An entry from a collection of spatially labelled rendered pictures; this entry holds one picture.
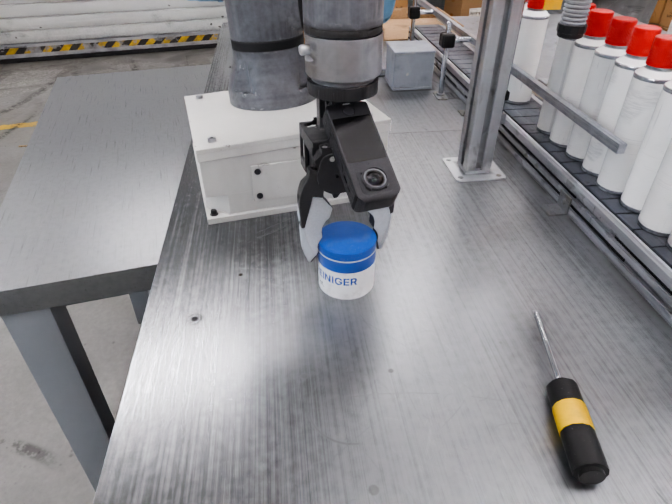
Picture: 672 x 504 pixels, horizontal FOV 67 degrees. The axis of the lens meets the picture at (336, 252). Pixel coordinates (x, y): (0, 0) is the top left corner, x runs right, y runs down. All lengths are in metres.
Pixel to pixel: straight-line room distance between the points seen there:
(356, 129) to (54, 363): 0.56
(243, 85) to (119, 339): 1.20
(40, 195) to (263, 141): 0.40
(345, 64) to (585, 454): 0.39
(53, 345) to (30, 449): 0.87
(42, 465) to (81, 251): 0.95
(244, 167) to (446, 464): 0.46
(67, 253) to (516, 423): 0.59
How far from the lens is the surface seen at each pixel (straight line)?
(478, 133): 0.87
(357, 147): 0.49
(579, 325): 0.64
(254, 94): 0.83
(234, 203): 0.75
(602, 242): 0.77
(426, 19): 2.04
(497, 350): 0.58
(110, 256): 0.74
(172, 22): 5.11
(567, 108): 0.86
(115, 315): 1.96
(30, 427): 1.73
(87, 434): 0.97
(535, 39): 1.07
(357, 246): 0.57
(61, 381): 0.88
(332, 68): 0.49
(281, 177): 0.74
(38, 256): 0.79
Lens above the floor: 1.23
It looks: 36 degrees down
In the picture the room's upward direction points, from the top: straight up
